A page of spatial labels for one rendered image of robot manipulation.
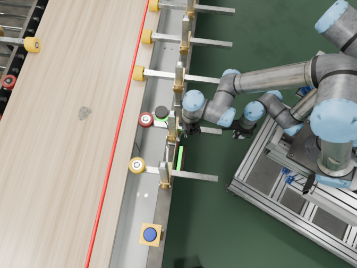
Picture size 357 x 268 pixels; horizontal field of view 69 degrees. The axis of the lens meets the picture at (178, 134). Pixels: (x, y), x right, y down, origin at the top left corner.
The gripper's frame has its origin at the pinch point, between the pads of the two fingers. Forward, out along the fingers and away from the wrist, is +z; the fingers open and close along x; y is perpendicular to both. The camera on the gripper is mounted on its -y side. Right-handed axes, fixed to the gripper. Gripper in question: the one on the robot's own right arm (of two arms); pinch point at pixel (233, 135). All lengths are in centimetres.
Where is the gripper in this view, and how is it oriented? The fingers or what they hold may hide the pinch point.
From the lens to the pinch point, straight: 146.8
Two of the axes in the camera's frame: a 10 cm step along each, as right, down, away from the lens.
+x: 1.4, -9.3, 3.4
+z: -0.1, 3.4, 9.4
